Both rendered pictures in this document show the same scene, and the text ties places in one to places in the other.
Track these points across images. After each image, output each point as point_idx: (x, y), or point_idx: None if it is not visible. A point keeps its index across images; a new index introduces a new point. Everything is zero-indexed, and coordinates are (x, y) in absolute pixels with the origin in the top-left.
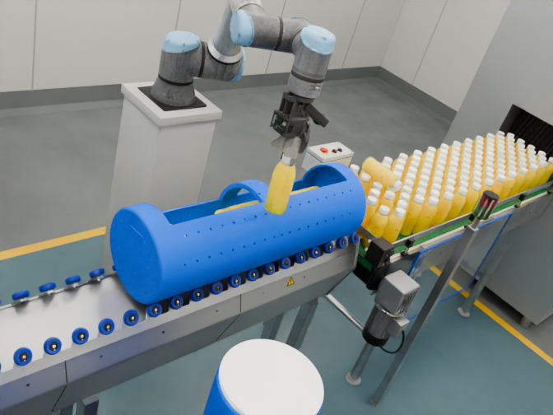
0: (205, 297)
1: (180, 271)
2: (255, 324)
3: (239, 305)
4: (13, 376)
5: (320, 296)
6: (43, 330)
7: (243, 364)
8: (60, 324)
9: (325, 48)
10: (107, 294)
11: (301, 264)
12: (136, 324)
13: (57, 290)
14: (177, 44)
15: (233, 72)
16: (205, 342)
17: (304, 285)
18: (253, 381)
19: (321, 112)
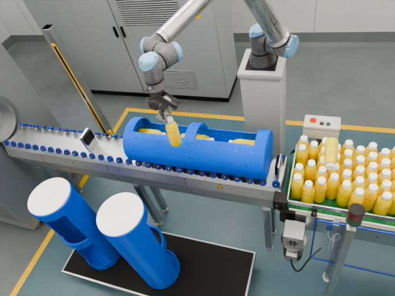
0: (166, 170)
1: (131, 151)
2: (221, 198)
3: (184, 182)
4: (90, 161)
5: None
6: (110, 151)
7: (119, 200)
8: (116, 151)
9: (142, 68)
10: None
11: (227, 181)
12: (131, 165)
13: None
14: (250, 32)
15: (281, 53)
16: (186, 191)
17: (231, 192)
18: (113, 208)
19: (174, 100)
